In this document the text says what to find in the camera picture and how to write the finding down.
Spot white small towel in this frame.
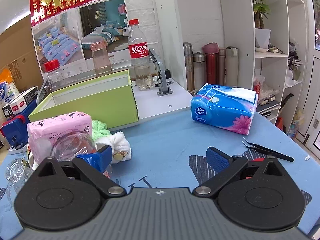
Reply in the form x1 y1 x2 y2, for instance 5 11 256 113
95 132 132 164

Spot green towel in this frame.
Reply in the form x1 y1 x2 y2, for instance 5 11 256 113
92 120 111 141

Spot pink tissue pack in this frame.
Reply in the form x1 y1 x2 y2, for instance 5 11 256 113
27 111 92 164

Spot blue tissue pack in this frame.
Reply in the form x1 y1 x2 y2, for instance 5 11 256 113
190 83 258 135

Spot black tweezers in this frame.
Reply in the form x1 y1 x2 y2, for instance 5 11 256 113
242 138 295 163

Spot green cardboard box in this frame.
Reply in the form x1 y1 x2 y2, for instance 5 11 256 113
29 70 139 128

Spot blue red box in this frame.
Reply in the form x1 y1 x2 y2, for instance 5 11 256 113
1 99 37 150

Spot beige thermos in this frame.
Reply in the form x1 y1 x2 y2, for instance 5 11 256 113
225 46 239 87

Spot pink tinted glass bottle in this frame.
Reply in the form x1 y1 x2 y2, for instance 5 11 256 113
91 41 112 77

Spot clear jar red lid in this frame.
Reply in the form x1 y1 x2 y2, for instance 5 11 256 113
44 59 66 92

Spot short steel thermos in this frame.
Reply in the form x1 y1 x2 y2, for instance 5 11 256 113
193 52 207 89

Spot white red small box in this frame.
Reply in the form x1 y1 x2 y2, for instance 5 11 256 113
2 86 39 118

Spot brown thermos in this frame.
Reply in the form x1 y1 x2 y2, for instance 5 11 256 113
217 48 226 86

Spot red thermos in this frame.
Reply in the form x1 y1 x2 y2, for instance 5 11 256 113
202 42 219 85

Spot orange blue wipes pack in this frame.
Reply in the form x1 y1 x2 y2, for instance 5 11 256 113
0 68 20 106

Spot silver thermos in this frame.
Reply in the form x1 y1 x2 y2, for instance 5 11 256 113
183 42 194 91

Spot cola bottle red label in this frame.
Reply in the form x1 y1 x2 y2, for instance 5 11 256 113
128 18 153 90

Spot bedding poster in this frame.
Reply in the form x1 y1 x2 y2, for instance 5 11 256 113
31 0 132 77

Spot white shelf unit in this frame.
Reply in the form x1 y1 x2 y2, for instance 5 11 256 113
155 0 307 128

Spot potted green plant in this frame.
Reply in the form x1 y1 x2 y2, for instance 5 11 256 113
252 0 271 50

